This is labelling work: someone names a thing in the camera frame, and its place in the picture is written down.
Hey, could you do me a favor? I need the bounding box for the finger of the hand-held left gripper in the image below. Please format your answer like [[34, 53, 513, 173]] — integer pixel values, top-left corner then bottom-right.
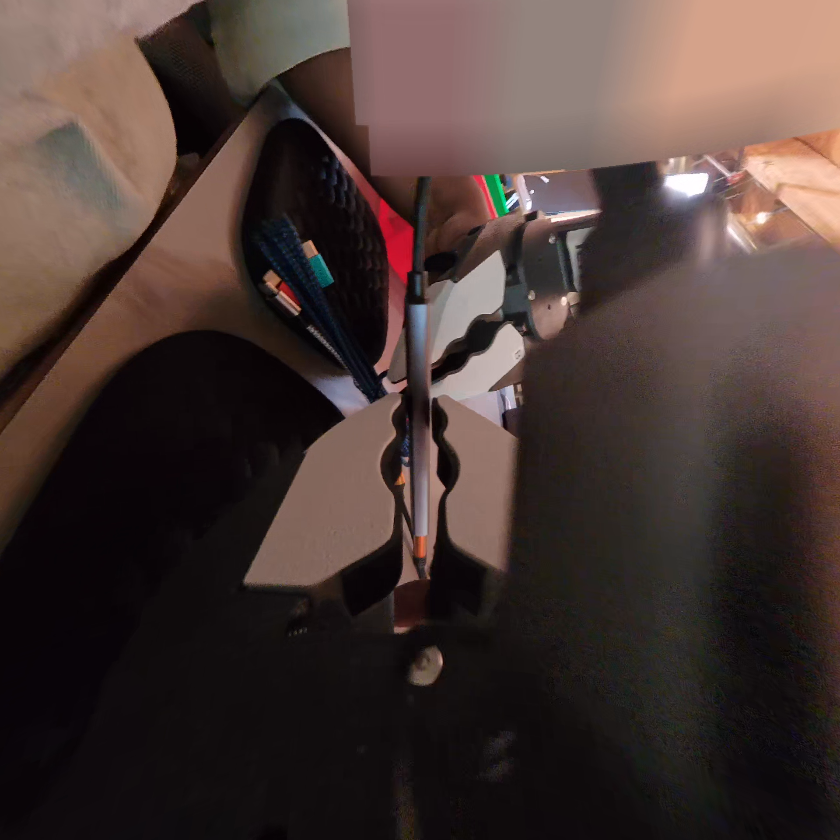
[[387, 251, 511, 387], [430, 323, 527, 401]]

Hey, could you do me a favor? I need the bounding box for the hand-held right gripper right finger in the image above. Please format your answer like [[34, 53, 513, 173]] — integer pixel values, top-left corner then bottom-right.
[[430, 394, 521, 619]]

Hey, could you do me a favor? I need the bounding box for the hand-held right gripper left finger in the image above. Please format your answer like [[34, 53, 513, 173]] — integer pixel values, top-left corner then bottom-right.
[[243, 392, 405, 618]]

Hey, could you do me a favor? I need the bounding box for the silver pen with cable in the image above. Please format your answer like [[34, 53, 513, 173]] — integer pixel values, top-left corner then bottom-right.
[[402, 176, 437, 560]]

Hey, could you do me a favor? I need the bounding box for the blue braided cable orange plug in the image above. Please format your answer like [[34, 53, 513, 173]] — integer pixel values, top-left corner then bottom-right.
[[392, 413, 431, 581]]

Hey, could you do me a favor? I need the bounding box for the person's left forearm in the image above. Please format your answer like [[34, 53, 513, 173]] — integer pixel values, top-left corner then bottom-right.
[[276, 49, 372, 142]]

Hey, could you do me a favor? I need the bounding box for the person's left hand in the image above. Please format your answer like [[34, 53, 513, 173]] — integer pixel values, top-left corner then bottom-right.
[[425, 176, 500, 258]]

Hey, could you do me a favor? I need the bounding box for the green object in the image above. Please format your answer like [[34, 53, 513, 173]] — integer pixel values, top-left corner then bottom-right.
[[482, 172, 527, 219]]

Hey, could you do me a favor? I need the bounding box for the red object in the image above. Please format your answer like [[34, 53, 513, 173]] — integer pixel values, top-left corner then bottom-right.
[[366, 189, 422, 280]]

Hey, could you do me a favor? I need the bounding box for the black mesh tray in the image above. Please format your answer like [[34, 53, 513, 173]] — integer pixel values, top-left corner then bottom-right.
[[240, 118, 392, 380]]

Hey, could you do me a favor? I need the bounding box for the black mesh chair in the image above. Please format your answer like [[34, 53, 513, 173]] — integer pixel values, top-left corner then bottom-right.
[[136, 12, 253, 161]]

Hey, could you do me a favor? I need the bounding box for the person's pale clothing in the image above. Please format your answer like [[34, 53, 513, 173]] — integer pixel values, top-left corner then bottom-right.
[[0, 0, 353, 395]]

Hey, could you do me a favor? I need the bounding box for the blue braided cables bundle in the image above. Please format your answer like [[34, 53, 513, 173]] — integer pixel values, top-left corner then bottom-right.
[[251, 213, 389, 403]]

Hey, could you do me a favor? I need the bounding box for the braided cable red plug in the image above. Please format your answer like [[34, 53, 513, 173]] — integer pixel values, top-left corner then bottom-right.
[[257, 268, 358, 375]]

